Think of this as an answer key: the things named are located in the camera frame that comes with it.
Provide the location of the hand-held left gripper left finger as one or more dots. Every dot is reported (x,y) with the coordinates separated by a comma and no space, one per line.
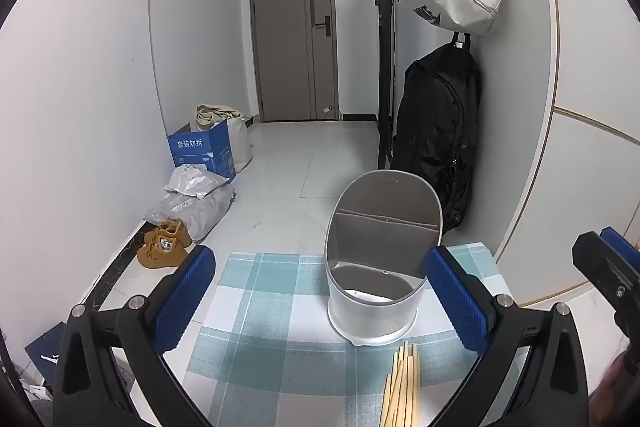
(185,297)

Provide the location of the black backpack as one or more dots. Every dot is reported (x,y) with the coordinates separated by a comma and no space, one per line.
(435,132)

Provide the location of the blue cardboard box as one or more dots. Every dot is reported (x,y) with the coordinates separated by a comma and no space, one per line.
(200,152)

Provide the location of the black door lock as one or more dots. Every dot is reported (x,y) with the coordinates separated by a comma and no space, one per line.
(322,26)

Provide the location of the white sack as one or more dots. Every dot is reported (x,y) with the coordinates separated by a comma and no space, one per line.
(240,147)

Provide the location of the light grey parcel bag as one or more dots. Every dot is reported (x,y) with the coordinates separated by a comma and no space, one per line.
(195,179)

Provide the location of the brown suede shoe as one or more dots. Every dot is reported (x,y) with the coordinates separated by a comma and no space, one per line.
(160,257)
(172,229)

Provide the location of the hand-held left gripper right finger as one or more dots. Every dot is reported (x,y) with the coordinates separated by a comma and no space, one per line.
(455,297)

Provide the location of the white power strip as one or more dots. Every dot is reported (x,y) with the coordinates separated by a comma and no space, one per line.
(39,391)

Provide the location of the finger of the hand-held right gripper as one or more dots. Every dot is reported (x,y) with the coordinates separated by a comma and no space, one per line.
(610,277)
(622,244)

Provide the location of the black coat rack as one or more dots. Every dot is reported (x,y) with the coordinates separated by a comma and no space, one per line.
(385,57)

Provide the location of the teal checked tablecloth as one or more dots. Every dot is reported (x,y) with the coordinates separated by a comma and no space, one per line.
(260,297)

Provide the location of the grey door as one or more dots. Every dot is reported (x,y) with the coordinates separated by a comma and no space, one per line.
(285,47)

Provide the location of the dark blue shoebox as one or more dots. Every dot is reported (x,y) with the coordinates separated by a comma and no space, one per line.
(42,352)

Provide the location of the bundle of wooden chopsticks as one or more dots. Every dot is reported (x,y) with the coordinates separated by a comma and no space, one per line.
(400,392)

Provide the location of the white plastic bags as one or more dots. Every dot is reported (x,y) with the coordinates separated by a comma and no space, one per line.
(195,212)

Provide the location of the white utensil holder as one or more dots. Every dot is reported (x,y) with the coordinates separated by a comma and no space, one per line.
(370,322)

